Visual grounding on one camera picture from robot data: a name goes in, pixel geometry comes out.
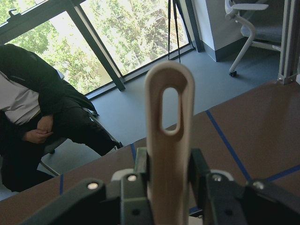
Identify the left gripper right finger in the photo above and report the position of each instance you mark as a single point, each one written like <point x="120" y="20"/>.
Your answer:
<point x="224" y="202"/>

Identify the seated person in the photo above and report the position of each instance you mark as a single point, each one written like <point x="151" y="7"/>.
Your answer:
<point x="36" y="107"/>

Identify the white office chair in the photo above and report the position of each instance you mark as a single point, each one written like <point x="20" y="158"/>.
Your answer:
<point x="261" y="22"/>

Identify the aluminium frame post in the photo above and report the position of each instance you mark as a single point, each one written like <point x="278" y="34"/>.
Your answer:
<point x="289" y="66"/>

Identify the black tripod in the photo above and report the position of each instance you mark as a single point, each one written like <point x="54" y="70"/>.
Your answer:
<point x="174" y="7"/>

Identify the beige dustpan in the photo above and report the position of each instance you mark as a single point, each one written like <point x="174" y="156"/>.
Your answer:
<point x="169" y="150"/>

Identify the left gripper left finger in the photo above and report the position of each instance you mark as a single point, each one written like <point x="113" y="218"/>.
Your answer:
<point x="123" y="201"/>

